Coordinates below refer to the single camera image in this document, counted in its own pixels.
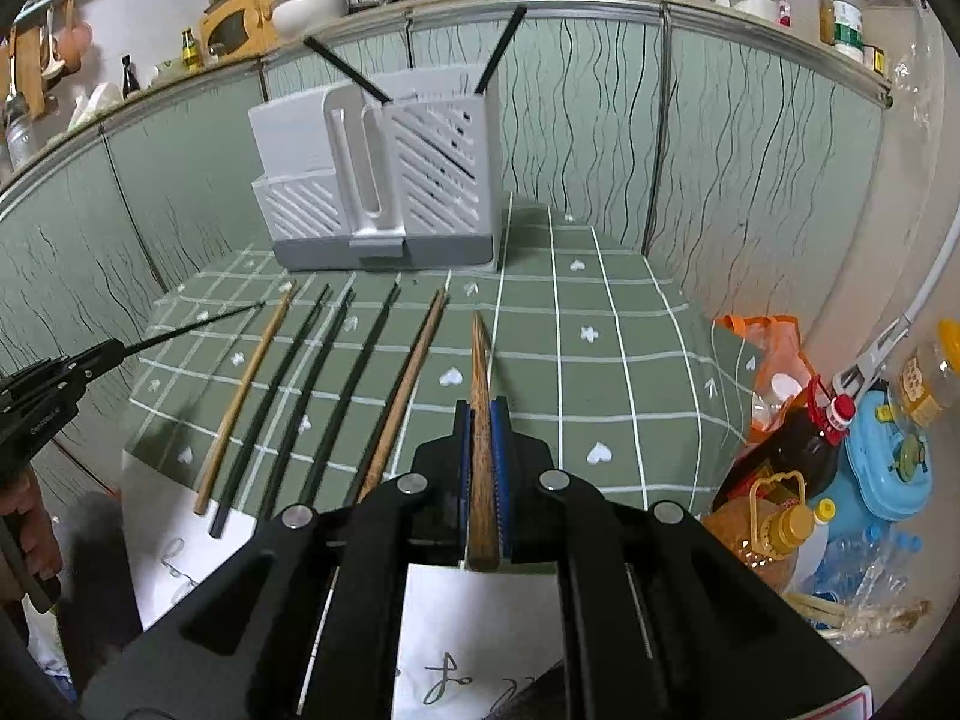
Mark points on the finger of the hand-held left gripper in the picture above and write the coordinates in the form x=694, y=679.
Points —
x=97, y=360

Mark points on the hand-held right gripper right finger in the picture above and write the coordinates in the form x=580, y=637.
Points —
x=501, y=465

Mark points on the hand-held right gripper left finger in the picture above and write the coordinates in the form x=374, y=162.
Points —
x=463, y=457

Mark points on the dark brown wooden chopstick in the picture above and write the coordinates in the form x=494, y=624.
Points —
x=480, y=390

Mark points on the black chopstick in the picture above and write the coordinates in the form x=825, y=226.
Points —
x=261, y=420
x=191, y=328
x=304, y=405
x=346, y=397
x=501, y=49
x=349, y=71

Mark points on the light wooden chopstick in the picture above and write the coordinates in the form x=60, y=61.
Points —
x=240, y=401

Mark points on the white grey utensil holder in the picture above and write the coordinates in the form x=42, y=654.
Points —
x=427, y=165

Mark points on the person's left hand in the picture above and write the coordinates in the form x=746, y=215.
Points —
x=34, y=525

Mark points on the green checked tablecloth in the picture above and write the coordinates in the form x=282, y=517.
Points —
x=585, y=390

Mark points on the white plastic bag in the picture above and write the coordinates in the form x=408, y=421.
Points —
x=94, y=105

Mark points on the yellow cooking oil bottle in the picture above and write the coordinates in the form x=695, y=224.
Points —
x=772, y=532

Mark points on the dark sauce bottle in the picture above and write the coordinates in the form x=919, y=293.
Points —
x=131, y=79

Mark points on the dark oil bottle red cap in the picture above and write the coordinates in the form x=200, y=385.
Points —
x=787, y=450

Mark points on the orange plastic bag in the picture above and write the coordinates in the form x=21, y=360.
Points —
x=772, y=360

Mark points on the green beer bottle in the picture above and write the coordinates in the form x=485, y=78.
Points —
x=191, y=52

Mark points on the yellow microwave oven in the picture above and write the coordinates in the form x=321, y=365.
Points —
x=232, y=22

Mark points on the clear plastic water bottles pack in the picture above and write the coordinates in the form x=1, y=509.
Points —
x=862, y=562

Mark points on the blue plastic lunch box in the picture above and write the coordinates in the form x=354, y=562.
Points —
x=889, y=465

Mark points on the green patterned kitchen cabinet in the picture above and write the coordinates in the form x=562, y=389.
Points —
x=712, y=127

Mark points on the white rice cooker pot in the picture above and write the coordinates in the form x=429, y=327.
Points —
x=307, y=7

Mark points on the yellow lid honey jar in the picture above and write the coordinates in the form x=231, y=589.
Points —
x=930, y=375

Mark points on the white pipe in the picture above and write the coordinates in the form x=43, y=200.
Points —
x=926, y=285

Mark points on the small yellow label jar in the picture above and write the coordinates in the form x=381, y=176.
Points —
x=874, y=60

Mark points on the green label bottle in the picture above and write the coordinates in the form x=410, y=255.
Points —
x=849, y=19

